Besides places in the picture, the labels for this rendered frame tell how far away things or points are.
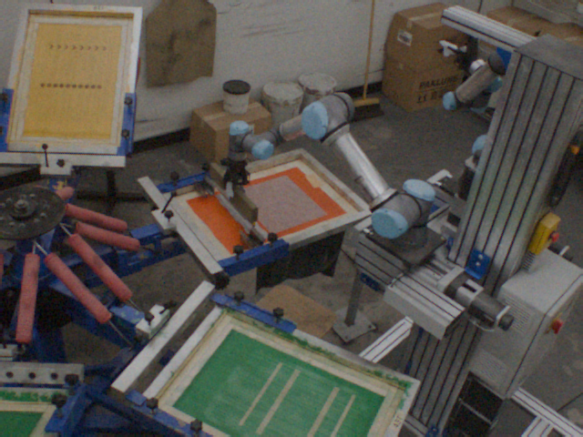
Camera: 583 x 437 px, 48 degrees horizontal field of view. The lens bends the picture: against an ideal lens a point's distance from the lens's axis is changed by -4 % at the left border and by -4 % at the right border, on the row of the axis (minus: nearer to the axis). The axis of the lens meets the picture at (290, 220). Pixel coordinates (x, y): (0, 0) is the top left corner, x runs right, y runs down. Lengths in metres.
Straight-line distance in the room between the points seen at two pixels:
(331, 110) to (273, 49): 3.03
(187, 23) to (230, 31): 0.42
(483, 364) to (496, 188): 0.74
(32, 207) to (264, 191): 1.14
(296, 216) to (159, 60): 2.08
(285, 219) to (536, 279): 1.11
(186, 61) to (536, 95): 3.12
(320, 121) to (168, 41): 2.58
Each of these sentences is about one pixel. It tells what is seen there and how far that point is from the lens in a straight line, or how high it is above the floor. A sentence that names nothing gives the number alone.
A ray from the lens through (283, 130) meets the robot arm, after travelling 2.63.
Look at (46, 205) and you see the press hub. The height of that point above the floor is 1.32.
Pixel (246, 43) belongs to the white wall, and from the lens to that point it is 5.13.
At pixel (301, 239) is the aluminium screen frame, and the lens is 2.83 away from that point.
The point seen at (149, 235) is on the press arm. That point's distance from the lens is 2.73.
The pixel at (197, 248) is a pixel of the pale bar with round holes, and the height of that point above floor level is 1.04.
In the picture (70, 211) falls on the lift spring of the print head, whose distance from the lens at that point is 2.60.
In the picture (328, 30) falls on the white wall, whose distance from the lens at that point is 5.55.
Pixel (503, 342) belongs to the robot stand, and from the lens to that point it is 2.62.
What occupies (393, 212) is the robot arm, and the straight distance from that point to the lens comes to 2.25.
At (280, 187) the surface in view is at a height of 0.96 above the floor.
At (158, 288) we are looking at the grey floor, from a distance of 3.99.
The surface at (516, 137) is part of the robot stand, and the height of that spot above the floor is 1.76.
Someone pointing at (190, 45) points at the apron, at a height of 0.83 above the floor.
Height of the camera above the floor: 2.80
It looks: 39 degrees down
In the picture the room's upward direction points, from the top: 7 degrees clockwise
